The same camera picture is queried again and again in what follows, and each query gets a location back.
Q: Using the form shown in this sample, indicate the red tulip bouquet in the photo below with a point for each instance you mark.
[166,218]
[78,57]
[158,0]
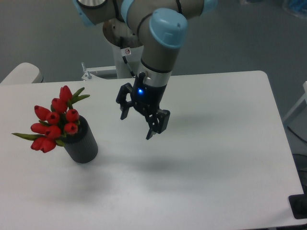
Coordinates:
[58,125]

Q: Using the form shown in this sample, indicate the white frame at right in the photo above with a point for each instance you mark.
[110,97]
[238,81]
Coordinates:
[297,108]

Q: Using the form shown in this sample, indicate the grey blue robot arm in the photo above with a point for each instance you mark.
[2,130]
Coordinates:
[161,27]

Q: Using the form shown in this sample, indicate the dark grey ribbed vase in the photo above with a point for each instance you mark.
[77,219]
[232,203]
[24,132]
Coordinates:
[82,146]

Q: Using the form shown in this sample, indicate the black table clamp device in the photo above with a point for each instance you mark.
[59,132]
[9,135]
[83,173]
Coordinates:
[298,205]

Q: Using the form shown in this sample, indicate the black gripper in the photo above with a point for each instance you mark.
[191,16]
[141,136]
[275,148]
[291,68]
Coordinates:
[146,100]

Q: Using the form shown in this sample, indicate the blue plastic bag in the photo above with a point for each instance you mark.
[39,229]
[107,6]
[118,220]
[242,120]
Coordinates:
[297,8]

